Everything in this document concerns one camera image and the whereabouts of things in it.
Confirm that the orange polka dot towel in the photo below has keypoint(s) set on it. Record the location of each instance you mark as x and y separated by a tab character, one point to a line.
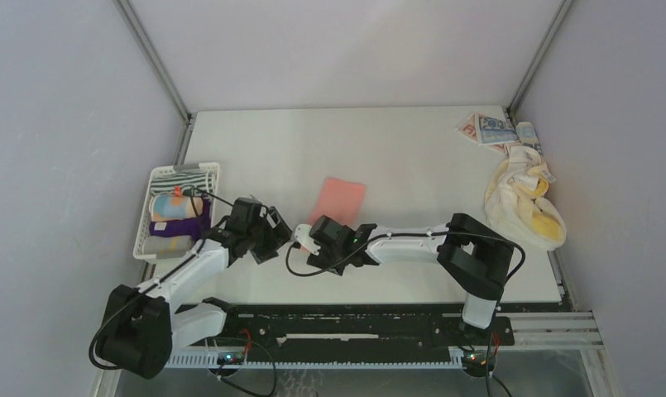
178	204

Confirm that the left base control board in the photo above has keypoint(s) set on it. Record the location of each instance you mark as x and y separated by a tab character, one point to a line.
230	359

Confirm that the purple towel roll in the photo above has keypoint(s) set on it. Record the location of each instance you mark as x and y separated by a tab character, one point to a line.
192	227

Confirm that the blue patterned towel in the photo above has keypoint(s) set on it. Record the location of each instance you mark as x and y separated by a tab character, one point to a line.
497	134

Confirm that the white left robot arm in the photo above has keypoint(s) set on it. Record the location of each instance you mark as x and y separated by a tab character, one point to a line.
144	325

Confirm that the white yellow towel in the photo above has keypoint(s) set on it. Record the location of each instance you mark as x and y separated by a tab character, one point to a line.
515	204

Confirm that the left aluminium frame post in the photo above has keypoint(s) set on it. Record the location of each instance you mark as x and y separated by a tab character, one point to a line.
144	43

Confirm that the aluminium frame post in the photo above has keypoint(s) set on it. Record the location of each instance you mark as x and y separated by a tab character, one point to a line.
537	59
144	43

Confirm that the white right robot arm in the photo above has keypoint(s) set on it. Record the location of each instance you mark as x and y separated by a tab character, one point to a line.
475	256

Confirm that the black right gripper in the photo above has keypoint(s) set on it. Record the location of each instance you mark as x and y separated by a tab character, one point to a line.
317	241

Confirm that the pink towel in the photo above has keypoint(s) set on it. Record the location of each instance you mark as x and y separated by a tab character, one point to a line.
339	200

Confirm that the black white zebra towel roll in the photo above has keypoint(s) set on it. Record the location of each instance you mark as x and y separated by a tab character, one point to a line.
185	182

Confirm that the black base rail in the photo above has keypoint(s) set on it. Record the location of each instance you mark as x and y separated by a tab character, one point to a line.
358	331

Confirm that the right base control board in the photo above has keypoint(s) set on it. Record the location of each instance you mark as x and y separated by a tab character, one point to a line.
477	358

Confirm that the white plastic basket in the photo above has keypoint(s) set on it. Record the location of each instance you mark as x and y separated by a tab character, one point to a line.
145	220

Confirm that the grey yellow towel roll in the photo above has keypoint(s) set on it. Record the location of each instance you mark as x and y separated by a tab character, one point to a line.
155	245

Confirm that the white cable duct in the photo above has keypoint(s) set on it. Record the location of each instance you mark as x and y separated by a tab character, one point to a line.
448	359

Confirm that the right aluminium frame post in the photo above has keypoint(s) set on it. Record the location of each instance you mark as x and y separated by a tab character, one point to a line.
537	59

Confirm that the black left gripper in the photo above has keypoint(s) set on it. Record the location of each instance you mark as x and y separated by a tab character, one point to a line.
279	232

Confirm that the base control board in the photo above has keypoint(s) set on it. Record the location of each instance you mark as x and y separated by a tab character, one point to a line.
230	359
477	358

